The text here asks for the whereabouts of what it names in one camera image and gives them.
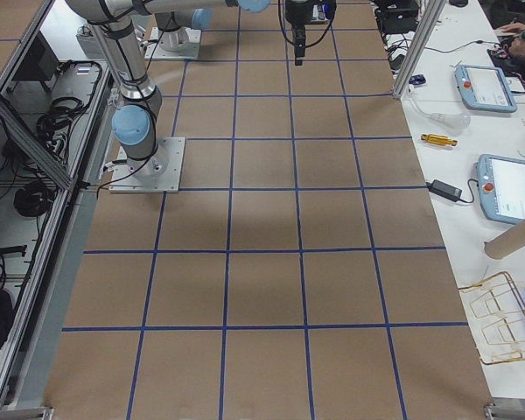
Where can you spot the white light bulb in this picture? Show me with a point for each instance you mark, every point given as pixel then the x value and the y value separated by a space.
pixel 457 122

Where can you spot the lower blue teach pendant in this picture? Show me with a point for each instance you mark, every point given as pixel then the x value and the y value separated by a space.
pixel 501 188

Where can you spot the aluminium frame post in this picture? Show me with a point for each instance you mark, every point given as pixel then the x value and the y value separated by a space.
pixel 423 31

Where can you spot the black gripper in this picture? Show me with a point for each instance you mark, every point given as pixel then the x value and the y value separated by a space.
pixel 297 13

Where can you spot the yellow brass cylinder tool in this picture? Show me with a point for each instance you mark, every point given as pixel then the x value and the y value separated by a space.
pixel 438 140

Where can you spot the cardboard tube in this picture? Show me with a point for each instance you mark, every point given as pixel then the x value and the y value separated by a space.
pixel 506 243

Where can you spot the black power adapter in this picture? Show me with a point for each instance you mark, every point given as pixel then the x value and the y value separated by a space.
pixel 444 190

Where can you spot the person's hand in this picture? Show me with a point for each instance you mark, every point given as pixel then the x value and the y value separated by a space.
pixel 514 27

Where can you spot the gold wire rack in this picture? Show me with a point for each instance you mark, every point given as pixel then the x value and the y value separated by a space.
pixel 495 307

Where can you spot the upper blue teach pendant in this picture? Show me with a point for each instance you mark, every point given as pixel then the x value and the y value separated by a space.
pixel 484 88

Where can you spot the blue teach pendant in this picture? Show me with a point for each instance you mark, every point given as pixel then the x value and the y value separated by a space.
pixel 484 88
pixel 501 188

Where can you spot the small blue device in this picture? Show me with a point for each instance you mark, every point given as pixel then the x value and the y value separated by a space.
pixel 417 80

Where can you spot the aluminium diagonal frame beam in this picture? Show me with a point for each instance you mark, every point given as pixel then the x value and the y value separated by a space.
pixel 22 136

